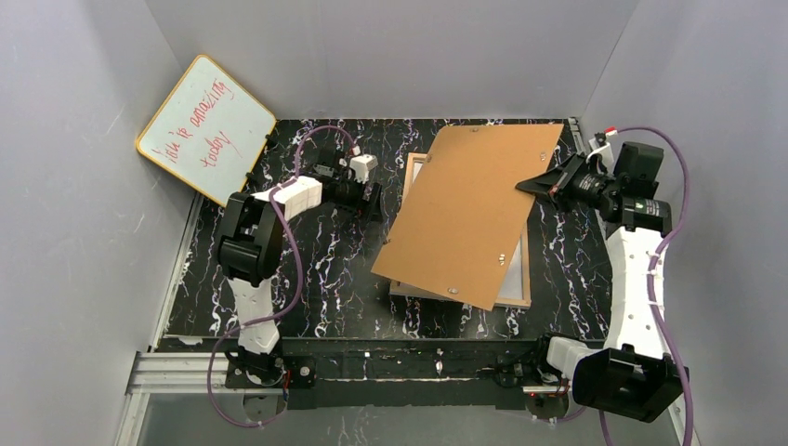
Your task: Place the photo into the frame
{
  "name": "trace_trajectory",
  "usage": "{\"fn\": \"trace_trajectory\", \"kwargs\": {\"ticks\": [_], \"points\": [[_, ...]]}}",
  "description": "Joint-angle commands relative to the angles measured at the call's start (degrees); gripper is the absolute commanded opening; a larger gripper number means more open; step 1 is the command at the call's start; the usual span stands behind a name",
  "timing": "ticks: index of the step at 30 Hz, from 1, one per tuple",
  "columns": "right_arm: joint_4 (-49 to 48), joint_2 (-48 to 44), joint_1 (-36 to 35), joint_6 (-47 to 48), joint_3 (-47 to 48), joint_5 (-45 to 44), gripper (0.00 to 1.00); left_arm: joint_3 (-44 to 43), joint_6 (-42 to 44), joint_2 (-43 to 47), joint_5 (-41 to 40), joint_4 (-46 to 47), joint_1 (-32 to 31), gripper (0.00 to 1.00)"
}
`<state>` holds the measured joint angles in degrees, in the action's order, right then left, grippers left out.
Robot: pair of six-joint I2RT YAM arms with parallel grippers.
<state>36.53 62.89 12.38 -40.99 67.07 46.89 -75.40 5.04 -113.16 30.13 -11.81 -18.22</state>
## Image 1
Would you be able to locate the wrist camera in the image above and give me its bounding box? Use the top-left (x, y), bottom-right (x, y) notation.
top-left (348, 154), bottom-right (378, 184)
top-left (586, 126), bottom-right (618, 170)

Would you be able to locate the wooden picture frame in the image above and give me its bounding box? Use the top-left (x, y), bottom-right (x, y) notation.
top-left (388, 152), bottom-right (533, 310)

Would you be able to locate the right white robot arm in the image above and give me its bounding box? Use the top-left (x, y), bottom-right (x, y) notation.
top-left (513, 141), bottom-right (689, 423)

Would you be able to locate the frame backing board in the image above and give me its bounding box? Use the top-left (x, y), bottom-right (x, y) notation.
top-left (372, 124), bottom-right (564, 310)

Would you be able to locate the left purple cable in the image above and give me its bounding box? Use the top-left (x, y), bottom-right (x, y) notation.
top-left (206, 125), bottom-right (360, 430)

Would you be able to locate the whiteboard with red writing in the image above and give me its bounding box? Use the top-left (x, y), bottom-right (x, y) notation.
top-left (136, 55), bottom-right (277, 207)

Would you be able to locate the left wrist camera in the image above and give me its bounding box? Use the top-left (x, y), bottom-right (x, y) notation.
top-left (348, 154), bottom-right (378, 184)

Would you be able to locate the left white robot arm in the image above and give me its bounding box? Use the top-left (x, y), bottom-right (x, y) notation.
top-left (217, 147), bottom-right (382, 387)

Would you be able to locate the printed photo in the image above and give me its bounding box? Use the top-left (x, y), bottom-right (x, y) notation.
top-left (391, 152), bottom-right (530, 308)

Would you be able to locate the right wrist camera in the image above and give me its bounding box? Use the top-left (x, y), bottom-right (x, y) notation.
top-left (586, 126), bottom-right (618, 170)

